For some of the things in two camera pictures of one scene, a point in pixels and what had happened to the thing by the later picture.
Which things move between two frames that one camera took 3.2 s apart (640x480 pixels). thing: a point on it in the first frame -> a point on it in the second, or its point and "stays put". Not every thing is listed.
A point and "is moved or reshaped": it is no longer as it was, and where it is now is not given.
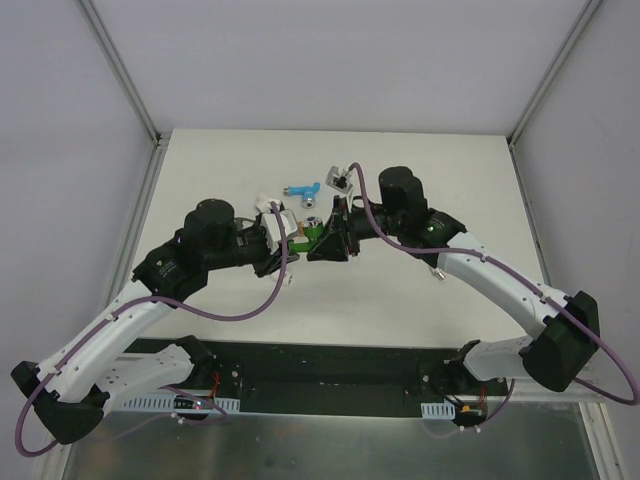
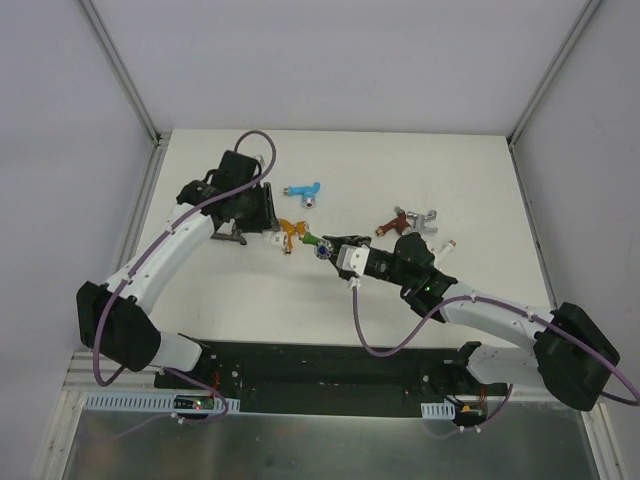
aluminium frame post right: (584, 17) stays put
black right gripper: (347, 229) -> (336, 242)
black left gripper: (273, 263) -> (269, 206)
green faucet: (313, 228) is moved or reshaped
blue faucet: (308, 193) stays put
